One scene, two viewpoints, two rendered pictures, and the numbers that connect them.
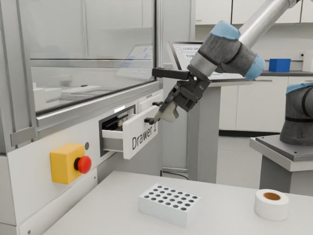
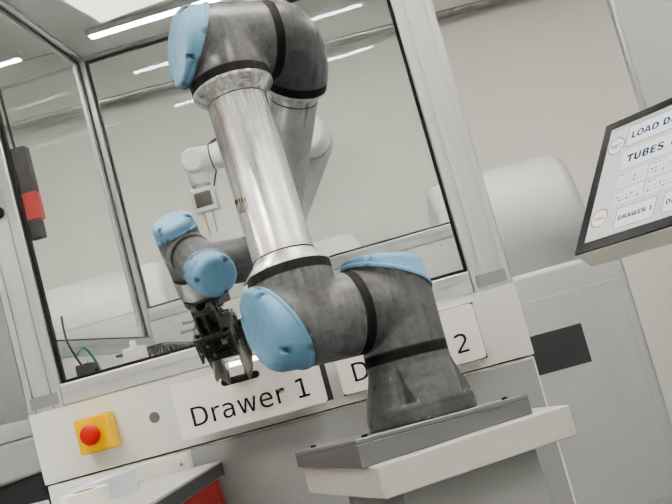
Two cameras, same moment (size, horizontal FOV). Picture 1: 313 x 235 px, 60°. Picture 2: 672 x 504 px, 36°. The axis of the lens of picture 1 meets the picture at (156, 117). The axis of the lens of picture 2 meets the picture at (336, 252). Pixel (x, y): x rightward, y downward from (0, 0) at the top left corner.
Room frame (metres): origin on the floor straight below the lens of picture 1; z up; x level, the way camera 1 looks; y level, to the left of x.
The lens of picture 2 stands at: (0.68, -1.95, 0.90)
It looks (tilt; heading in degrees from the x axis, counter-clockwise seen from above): 5 degrees up; 78
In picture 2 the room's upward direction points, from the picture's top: 15 degrees counter-clockwise
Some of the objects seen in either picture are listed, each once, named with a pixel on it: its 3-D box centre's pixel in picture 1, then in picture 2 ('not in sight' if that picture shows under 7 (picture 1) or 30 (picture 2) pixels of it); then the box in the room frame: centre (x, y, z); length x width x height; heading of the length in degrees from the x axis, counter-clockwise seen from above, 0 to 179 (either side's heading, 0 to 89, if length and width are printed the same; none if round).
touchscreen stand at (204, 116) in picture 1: (207, 148); not in sight; (1.72, -0.34, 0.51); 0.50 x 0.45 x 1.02; 23
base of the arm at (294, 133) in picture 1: (301, 127); (414, 384); (1.04, -0.57, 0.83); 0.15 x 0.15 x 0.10
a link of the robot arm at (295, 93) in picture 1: (303, 99); (387, 302); (1.03, -0.57, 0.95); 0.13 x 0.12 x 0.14; 15
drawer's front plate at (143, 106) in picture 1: (151, 110); (407, 349); (1.20, 0.02, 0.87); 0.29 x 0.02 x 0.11; 163
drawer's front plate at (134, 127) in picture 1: (142, 128); (248, 393); (0.88, 0.05, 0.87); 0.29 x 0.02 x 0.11; 163
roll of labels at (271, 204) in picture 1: (271, 204); (88, 503); (0.56, -0.26, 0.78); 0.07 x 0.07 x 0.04
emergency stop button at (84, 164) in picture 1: (82, 164); (91, 435); (0.57, 0.16, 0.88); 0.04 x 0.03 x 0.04; 163
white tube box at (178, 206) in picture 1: (170, 203); (98, 490); (0.57, -0.03, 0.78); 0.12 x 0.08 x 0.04; 57
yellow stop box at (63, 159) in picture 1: (70, 162); (96, 433); (0.58, 0.20, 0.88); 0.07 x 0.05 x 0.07; 163
